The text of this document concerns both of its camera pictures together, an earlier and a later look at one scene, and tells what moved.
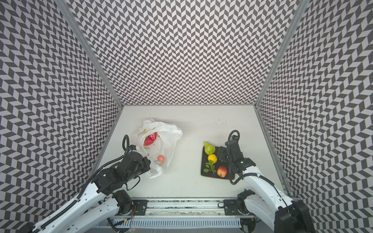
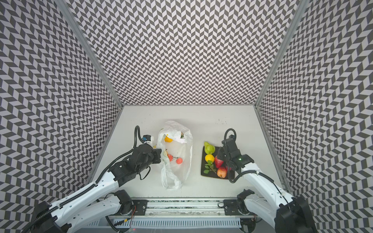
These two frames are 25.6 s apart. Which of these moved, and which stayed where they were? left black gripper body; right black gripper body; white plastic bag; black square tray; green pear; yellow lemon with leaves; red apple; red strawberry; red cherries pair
Moved: red cherries pair; white plastic bag; red strawberry
Stayed: left black gripper body; yellow lemon with leaves; right black gripper body; red apple; green pear; black square tray
